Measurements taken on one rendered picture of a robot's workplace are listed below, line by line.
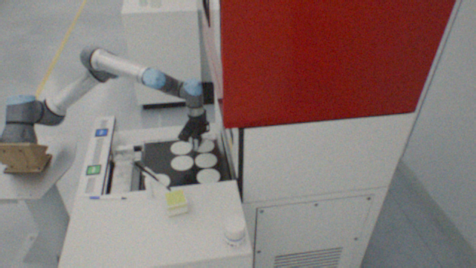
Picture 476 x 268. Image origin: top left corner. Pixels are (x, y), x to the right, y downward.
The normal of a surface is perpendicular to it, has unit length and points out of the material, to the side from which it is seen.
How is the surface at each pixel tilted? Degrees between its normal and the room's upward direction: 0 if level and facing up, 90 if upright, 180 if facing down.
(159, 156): 0
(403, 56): 90
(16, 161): 90
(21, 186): 0
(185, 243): 0
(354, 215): 90
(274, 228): 90
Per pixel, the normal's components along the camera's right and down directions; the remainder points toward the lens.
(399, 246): 0.01, -0.79
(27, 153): 0.00, 0.61
